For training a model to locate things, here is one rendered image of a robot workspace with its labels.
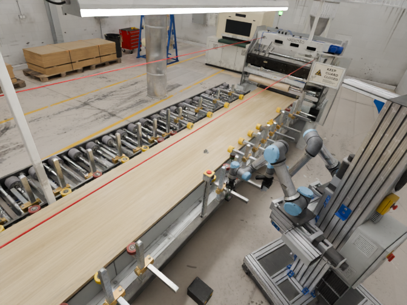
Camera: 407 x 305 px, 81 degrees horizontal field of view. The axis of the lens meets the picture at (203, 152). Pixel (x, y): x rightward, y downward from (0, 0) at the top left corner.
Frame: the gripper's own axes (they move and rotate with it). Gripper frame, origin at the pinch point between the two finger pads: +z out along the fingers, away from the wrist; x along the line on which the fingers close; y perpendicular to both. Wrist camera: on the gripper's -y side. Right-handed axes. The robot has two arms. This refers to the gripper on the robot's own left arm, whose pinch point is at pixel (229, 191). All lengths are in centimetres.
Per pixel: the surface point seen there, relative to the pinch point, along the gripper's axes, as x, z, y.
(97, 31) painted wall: -570, 18, -644
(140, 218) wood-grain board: -62, -1, 55
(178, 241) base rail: -31, 19, 52
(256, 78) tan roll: 1, -17, -301
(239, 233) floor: 23, 89, -26
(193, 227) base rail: -23.3, 19.1, 34.7
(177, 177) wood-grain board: -52, -1, -1
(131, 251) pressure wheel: -55, -2, 83
